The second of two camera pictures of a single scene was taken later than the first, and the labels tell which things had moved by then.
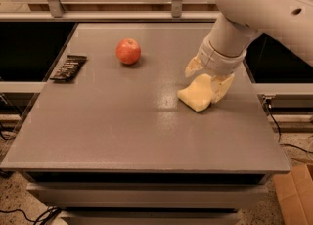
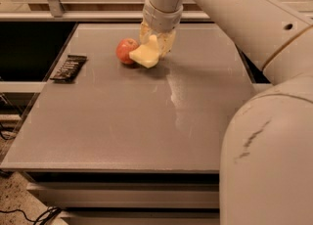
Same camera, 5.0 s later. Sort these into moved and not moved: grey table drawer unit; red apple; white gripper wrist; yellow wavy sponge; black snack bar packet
Moved: yellow wavy sponge; white gripper wrist
Not moved: grey table drawer unit; black snack bar packet; red apple
